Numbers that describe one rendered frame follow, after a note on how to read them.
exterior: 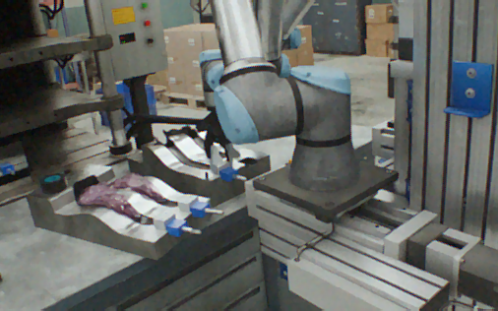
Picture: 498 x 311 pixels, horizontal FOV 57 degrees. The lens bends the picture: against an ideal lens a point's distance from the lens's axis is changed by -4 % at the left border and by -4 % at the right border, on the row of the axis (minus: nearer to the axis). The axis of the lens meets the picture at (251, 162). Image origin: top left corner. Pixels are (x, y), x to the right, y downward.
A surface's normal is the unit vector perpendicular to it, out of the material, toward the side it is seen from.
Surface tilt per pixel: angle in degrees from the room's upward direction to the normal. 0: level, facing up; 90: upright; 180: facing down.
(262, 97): 60
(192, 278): 90
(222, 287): 90
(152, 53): 90
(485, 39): 90
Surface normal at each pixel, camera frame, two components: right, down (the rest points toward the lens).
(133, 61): 0.69, 0.20
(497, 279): -0.61, -0.44
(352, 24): -0.69, 0.32
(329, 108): 0.26, 0.33
